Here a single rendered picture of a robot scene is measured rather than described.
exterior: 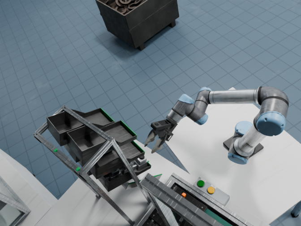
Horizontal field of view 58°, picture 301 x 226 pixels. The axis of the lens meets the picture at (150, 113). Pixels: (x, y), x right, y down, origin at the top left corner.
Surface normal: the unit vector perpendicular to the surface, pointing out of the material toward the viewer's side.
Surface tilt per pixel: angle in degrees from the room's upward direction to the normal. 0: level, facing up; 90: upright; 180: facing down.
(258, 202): 0
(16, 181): 0
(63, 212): 0
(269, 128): 83
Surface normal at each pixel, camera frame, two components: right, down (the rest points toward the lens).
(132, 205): -0.21, -0.58
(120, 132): 0.13, -0.79
